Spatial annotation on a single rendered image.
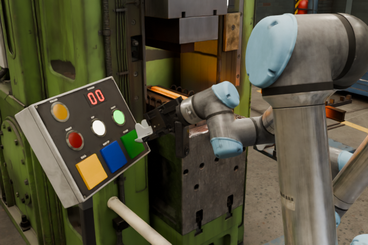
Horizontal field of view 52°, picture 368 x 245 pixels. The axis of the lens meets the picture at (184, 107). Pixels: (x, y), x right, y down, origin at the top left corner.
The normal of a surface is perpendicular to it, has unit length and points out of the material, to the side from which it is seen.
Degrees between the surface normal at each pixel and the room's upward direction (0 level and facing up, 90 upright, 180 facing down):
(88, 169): 60
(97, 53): 90
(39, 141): 90
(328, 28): 46
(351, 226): 0
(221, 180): 90
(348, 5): 90
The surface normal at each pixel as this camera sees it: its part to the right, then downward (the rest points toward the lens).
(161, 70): 0.63, 0.25
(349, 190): -0.41, 0.33
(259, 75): -0.96, -0.04
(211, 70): -0.77, 0.20
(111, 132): 0.78, -0.36
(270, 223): 0.00, -0.95
